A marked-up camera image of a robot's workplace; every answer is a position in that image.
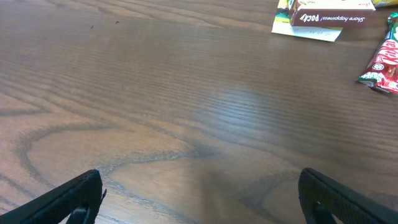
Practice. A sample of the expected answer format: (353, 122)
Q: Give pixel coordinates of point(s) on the brown Pocky box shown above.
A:
(330, 13)

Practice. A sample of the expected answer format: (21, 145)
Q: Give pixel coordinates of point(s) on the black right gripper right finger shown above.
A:
(324, 200)

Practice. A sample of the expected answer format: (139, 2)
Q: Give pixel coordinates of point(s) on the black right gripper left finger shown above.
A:
(79, 200)

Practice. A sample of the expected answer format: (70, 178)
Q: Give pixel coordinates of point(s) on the red KitKat bar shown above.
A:
(381, 72)

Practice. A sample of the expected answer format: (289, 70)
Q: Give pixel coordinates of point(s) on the green Pretz box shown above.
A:
(282, 26)

